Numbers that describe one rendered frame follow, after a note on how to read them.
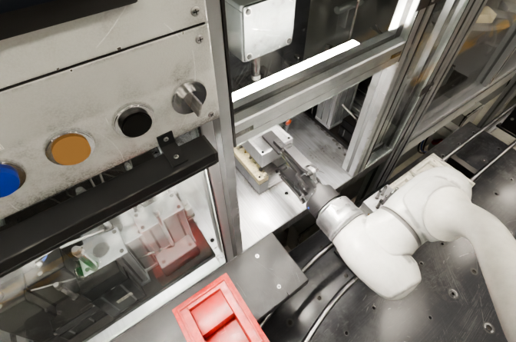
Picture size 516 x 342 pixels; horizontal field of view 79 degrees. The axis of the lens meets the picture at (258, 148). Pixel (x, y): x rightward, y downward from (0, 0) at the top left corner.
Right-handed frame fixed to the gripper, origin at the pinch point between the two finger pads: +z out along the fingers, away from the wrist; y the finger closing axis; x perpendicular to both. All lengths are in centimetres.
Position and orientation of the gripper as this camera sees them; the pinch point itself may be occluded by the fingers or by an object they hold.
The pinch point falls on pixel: (273, 148)
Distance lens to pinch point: 79.0
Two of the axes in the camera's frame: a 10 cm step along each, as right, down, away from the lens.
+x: -8.2, 4.4, -3.7
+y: 0.2, -6.3, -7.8
